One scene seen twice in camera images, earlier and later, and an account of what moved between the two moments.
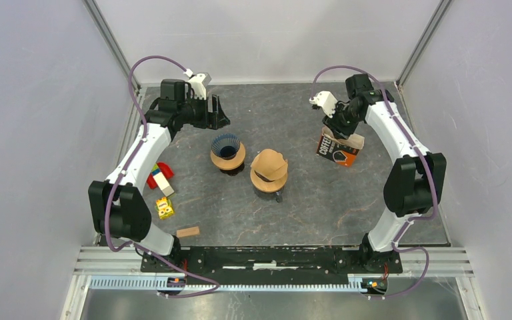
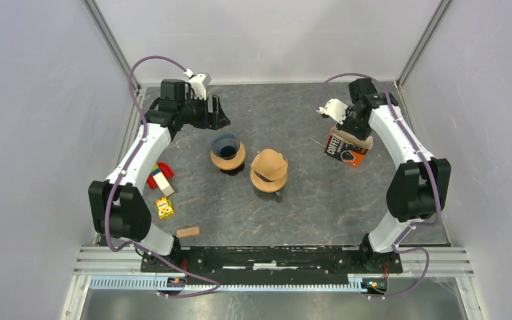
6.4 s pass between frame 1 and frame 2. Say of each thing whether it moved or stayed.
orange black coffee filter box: moved
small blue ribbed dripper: stayed
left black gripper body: stayed
